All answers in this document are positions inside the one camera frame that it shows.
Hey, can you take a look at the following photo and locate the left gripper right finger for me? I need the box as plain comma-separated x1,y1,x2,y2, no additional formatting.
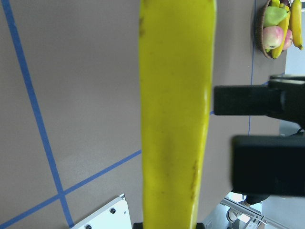
195,222,204,229

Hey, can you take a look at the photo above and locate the brown wicker basket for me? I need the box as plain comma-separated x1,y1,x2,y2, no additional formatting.
254,0,272,59

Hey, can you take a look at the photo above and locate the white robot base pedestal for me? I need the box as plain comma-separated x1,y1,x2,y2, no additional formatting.
72,193,132,229

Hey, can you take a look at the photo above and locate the green plastic pear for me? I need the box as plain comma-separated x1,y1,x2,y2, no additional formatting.
263,6,287,28

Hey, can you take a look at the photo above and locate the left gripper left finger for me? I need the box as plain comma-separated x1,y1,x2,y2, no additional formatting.
132,222,143,229

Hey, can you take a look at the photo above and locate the pink red plastic apple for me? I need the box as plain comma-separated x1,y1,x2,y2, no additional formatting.
263,26,284,50

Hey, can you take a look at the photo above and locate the yellow plastic banana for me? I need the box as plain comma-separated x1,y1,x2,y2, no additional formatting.
290,0,303,50
139,0,217,229
271,0,290,59

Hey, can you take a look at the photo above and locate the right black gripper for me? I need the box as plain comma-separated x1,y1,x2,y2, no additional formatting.
213,74,305,197

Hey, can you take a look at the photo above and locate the person in green shirt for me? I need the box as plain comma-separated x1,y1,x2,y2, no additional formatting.
226,195,270,223

